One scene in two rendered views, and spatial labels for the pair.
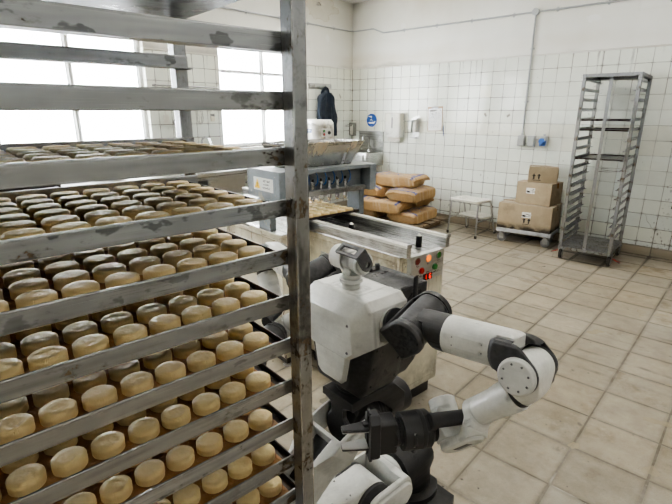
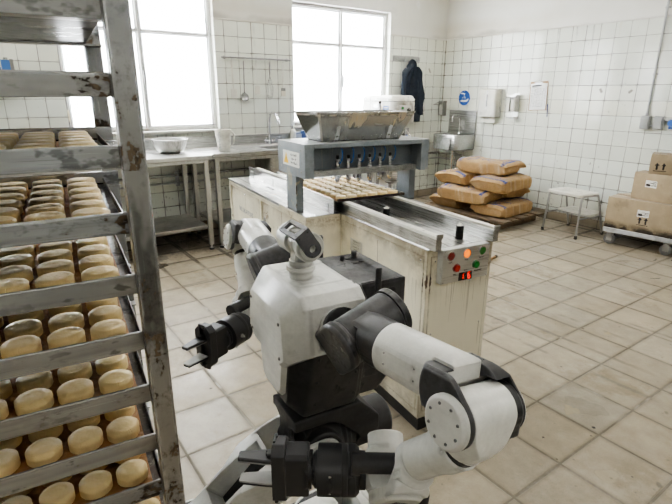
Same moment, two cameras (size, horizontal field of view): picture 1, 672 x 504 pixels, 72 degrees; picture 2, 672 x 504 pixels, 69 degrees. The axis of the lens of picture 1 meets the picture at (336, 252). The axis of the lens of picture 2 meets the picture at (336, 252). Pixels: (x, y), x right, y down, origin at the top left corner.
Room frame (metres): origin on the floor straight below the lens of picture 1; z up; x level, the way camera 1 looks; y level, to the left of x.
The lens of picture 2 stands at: (0.23, -0.33, 1.40)
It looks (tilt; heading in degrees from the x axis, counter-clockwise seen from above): 18 degrees down; 12
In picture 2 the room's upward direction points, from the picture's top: straight up
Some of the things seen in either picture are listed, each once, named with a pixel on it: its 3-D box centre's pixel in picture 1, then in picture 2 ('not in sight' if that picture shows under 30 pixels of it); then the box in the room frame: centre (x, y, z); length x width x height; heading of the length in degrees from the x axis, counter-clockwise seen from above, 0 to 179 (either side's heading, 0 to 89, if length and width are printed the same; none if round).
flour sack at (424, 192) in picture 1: (412, 192); (502, 181); (6.02, -1.00, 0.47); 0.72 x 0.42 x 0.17; 143
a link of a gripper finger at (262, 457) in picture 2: (354, 426); (256, 454); (0.89, -0.04, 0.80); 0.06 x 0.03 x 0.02; 101
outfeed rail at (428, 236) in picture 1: (321, 209); (365, 191); (2.97, 0.09, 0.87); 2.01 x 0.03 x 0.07; 40
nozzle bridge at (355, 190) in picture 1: (314, 193); (353, 171); (2.79, 0.13, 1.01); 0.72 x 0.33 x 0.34; 130
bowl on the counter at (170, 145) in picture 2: not in sight; (170, 145); (4.38, 2.13, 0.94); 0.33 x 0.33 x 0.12
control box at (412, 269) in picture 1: (425, 265); (463, 262); (2.13, -0.43, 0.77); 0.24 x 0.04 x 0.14; 130
